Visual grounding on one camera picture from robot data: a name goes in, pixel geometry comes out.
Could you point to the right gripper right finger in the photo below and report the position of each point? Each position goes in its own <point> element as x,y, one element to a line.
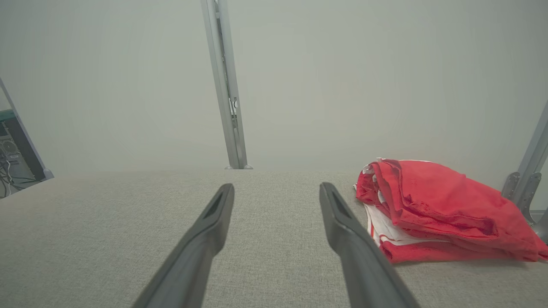
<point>368,273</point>

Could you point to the grey aluminium frame post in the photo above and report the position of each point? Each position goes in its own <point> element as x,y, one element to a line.
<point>230,64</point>
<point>533,162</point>
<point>48,174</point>
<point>216,64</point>

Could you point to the red jersey with black numerals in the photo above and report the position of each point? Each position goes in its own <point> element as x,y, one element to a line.
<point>394,233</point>

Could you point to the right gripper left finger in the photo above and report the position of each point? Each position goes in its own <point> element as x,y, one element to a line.
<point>188,265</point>

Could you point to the red garment with white band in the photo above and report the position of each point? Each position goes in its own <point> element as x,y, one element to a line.
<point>436,192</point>

